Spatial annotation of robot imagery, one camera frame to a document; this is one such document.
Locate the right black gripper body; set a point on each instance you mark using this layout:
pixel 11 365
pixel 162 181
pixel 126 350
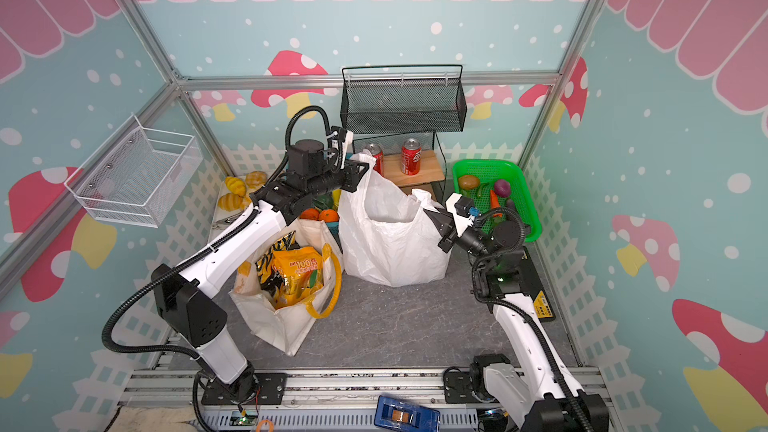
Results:
pixel 447 230

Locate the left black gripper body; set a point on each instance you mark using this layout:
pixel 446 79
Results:
pixel 334 179

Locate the white plastic grocery bag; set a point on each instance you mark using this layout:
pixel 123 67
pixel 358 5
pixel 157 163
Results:
pixel 387 237

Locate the orange yellow snack bag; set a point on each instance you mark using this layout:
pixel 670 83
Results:
pixel 302 270

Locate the black yellow snack bag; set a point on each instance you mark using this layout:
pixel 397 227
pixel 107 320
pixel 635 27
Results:
pixel 271 280

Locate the cream canvas tote bag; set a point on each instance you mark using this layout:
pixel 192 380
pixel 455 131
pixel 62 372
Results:
pixel 260 294

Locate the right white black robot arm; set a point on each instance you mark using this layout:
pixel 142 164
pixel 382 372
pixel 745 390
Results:
pixel 544 395

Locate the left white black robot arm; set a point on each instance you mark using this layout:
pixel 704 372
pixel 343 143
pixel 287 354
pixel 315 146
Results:
pixel 184 294

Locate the left red soda can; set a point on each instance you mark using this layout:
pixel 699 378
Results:
pixel 375 151

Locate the red soda can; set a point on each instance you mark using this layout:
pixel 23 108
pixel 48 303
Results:
pixel 375 151
pixel 411 157

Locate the orange carrot toy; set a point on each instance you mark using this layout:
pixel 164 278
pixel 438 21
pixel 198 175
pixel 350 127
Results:
pixel 495 204

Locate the orange fruit toy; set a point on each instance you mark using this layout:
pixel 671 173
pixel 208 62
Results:
pixel 328 216

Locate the teal plastic fruit basket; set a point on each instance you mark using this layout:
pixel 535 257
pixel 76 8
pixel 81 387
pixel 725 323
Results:
pixel 324 208

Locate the brown potato toy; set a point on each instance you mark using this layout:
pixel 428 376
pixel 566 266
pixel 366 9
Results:
pixel 468 182

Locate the purple onion toy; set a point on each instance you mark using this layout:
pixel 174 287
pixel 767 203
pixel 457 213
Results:
pixel 502 188

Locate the right red soda can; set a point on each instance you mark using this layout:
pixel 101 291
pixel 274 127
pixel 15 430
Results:
pixel 411 157

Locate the black flat box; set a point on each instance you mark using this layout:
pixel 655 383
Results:
pixel 532 286

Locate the green plastic vegetable basket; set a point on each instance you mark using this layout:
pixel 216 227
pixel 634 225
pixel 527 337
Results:
pixel 493 183

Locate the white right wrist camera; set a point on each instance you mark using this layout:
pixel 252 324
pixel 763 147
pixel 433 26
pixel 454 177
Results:
pixel 463 211

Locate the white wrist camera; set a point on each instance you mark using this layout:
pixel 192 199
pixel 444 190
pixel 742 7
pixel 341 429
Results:
pixel 339 140
pixel 463 211

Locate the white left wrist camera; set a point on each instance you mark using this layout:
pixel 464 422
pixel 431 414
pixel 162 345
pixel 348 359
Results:
pixel 339 140

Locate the black wire wooden shelf rack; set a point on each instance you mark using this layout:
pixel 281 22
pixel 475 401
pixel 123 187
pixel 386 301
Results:
pixel 432 176

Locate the black wire wall basket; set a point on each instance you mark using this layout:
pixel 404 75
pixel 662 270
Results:
pixel 403 98

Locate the blue device on rail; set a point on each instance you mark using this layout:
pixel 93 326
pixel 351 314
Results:
pixel 395 415

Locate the white wire wall basket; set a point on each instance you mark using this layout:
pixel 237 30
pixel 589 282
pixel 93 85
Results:
pixel 136 176

